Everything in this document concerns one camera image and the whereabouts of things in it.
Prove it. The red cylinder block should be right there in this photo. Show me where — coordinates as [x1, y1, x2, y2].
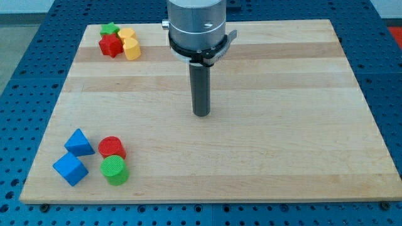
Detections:
[98, 136, 126, 159]

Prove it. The green star block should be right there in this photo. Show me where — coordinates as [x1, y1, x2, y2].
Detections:
[100, 22, 120, 37]

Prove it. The yellow cylinder block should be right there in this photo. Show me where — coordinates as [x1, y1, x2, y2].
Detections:
[123, 38, 141, 60]

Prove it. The red star block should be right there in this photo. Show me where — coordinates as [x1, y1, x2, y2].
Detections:
[99, 34, 123, 58]

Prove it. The blue triangular prism block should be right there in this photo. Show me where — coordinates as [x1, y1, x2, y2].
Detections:
[64, 129, 95, 156]

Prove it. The green cylinder block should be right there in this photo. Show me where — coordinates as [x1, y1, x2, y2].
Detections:
[100, 155, 129, 186]

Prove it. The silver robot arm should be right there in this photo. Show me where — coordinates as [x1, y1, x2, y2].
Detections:
[162, 0, 227, 67]

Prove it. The yellow hexagon block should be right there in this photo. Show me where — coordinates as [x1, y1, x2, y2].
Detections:
[117, 28, 137, 43]

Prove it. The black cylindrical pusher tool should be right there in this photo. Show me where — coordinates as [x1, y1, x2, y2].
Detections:
[189, 65, 210, 117]

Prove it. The wooden board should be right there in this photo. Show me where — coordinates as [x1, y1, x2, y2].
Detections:
[20, 19, 401, 204]

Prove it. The black clamp ring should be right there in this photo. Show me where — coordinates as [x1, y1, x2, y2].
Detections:
[168, 30, 238, 68]

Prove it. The blue cube block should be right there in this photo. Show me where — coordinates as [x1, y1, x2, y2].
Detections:
[53, 153, 89, 186]

